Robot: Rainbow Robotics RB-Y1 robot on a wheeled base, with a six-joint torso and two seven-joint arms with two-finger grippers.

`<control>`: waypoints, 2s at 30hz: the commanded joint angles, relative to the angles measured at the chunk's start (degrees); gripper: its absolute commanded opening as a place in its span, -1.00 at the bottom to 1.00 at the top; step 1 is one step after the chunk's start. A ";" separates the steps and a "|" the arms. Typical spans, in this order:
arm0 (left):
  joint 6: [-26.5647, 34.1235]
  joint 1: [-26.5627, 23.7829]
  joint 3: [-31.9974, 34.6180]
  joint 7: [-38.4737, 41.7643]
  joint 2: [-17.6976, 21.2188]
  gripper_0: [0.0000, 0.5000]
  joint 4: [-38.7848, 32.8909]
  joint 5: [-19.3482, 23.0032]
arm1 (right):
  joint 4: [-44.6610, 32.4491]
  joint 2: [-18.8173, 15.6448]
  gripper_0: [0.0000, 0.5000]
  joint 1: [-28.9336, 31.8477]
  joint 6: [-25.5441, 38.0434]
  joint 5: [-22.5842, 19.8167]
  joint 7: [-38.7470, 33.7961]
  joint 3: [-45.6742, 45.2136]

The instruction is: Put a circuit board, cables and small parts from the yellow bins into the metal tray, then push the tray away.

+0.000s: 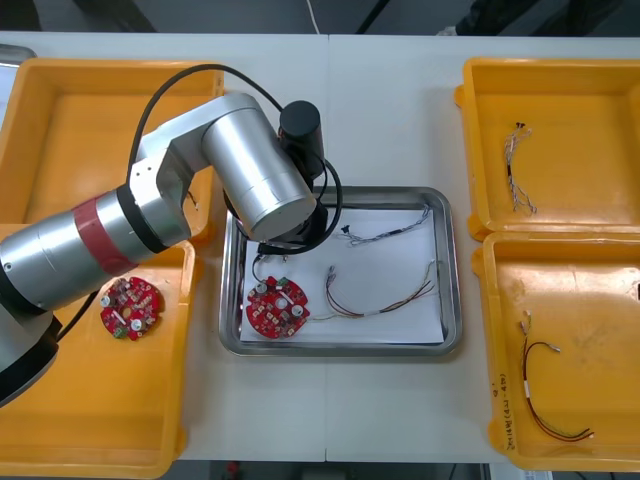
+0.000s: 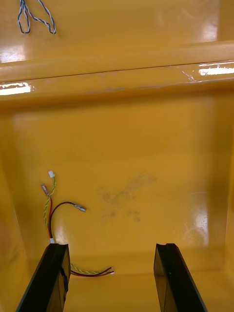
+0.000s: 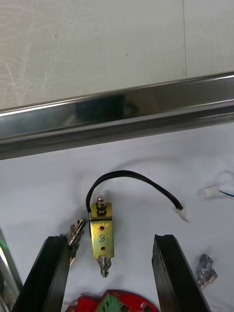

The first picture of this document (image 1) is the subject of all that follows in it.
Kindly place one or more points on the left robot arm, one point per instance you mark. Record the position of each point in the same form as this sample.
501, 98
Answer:
250, 160

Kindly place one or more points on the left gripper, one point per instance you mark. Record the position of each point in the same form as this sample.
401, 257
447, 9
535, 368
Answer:
315, 227

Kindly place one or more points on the steel tray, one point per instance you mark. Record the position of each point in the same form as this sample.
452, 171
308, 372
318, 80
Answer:
15, 52
452, 280

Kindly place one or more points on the white sheet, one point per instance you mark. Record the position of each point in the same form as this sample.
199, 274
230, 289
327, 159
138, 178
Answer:
375, 270

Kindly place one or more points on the round red circuit board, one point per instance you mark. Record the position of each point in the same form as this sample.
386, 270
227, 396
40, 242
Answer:
275, 310
131, 307

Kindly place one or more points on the yellow-orange plastic bin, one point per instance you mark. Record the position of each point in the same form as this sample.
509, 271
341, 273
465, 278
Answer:
100, 400
575, 150
60, 150
590, 380

